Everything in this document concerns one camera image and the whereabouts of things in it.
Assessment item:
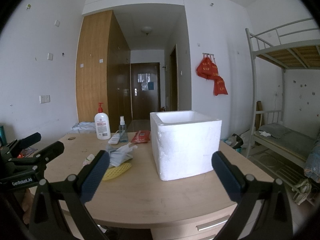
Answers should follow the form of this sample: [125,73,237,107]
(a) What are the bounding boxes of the yellow foam net sleeve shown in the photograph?
[103,162,132,181]

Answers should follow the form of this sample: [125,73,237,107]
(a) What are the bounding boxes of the magazine on side surface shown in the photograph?
[18,147,37,158]

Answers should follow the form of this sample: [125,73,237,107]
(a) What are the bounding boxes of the teal cup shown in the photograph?
[0,125,7,147]

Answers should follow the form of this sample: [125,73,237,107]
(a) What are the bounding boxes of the white bag behind table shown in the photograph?
[69,121,96,134]

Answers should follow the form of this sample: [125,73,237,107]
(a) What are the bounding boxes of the metal bunk bed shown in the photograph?
[245,18,319,204]

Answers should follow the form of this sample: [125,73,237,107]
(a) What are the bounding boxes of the white remote control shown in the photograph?
[108,132,120,145]

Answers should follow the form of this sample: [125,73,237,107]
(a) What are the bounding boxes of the white lotion pump bottle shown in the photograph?
[94,102,111,140]

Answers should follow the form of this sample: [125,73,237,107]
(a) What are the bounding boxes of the clear blue spray bottle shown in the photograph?
[118,116,129,142]

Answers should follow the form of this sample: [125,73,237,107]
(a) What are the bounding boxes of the blue crate with clutter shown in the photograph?
[223,133,244,153]

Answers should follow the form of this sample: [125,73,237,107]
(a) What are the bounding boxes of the red tissue packet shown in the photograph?
[131,130,150,144]

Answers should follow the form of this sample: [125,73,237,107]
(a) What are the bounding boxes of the white styrofoam box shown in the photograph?
[150,111,222,181]

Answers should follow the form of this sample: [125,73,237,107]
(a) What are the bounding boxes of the wooden wardrobe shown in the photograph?
[75,10,132,132]

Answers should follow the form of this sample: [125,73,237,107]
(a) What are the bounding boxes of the dark brown entrance door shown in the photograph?
[131,62,161,120]

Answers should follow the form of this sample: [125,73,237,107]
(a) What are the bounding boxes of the red hanging bags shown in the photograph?
[196,54,228,96]

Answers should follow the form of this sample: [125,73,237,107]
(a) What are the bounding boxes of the ceiling lamp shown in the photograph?
[141,26,152,36]

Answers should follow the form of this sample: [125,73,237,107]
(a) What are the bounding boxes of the table drawer with handle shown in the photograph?
[151,215,231,239]

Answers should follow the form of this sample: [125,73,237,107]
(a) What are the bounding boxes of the double wall socket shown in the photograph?
[40,95,50,103]

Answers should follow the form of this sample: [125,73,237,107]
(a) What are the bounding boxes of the wall switch plate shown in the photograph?
[48,53,53,61]

